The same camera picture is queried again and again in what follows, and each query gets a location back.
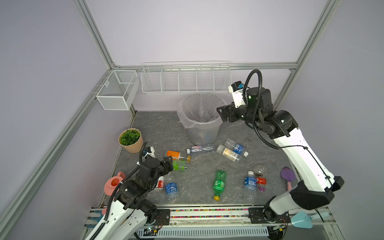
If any red cap clear bottle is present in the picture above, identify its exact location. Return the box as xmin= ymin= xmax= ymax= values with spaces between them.
xmin=155 ymin=176 xmax=165 ymax=191

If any large blue label bottle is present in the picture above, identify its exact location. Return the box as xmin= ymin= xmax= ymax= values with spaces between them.
xmin=196 ymin=110 xmax=212 ymax=123

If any blue label white cap bottle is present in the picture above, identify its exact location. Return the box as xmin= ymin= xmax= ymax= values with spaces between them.
xmin=165 ymin=178 xmax=179 ymax=199

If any orange label bottle yellow cap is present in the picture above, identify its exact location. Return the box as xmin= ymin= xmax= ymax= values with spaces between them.
xmin=166 ymin=150 xmax=191 ymax=162

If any lime green label bottle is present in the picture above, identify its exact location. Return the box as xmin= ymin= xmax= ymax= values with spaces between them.
xmin=173 ymin=160 xmax=189 ymax=172

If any green soda bottle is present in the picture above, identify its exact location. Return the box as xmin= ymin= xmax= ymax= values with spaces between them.
xmin=213 ymin=170 xmax=227 ymax=201

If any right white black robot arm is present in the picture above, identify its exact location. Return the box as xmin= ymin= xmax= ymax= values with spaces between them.
xmin=217 ymin=70 xmax=345 ymax=222

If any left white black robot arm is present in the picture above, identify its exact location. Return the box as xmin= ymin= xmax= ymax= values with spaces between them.
xmin=86 ymin=142 xmax=174 ymax=240

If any grey mesh waste bin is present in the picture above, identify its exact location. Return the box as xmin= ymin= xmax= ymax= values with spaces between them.
xmin=181 ymin=93 xmax=230 ymax=146

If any clear plastic bin liner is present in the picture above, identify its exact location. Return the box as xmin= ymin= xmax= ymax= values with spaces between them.
xmin=177 ymin=93 xmax=228 ymax=130

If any clear bottle blue label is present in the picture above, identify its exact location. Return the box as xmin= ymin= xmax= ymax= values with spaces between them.
xmin=225 ymin=138 xmax=249 ymax=157

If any green plant in beige pot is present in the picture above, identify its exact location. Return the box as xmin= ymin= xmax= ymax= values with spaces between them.
xmin=119 ymin=128 xmax=144 ymax=154

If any frosted bottle yellow label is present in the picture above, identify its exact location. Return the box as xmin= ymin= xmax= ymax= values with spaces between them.
xmin=216 ymin=145 xmax=241 ymax=163

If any Ganten clear water bottle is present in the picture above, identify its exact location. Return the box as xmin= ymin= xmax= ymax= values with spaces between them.
xmin=187 ymin=145 xmax=216 ymax=155

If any pink round toy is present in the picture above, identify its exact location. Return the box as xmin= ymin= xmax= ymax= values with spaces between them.
xmin=104 ymin=172 xmax=126 ymax=197

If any small blue label water bottle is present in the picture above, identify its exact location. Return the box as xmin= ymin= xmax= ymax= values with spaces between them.
xmin=244 ymin=171 xmax=257 ymax=202

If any purple pink toy shovel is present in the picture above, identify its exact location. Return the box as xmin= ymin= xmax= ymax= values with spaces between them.
xmin=281 ymin=167 xmax=296 ymax=192

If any teal toy shovel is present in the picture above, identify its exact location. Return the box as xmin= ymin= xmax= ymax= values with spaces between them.
xmin=291 ymin=212 xmax=330 ymax=229

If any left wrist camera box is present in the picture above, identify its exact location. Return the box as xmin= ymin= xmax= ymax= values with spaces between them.
xmin=142 ymin=147 xmax=155 ymax=159

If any white wire wall rack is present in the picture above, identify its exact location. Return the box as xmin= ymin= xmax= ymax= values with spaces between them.
xmin=142 ymin=61 xmax=232 ymax=94

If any aluminium rail with beads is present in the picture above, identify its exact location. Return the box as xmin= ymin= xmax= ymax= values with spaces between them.
xmin=83 ymin=204 xmax=334 ymax=229

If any white mesh wall basket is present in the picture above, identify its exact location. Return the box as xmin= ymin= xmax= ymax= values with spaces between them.
xmin=96 ymin=70 xmax=140 ymax=111

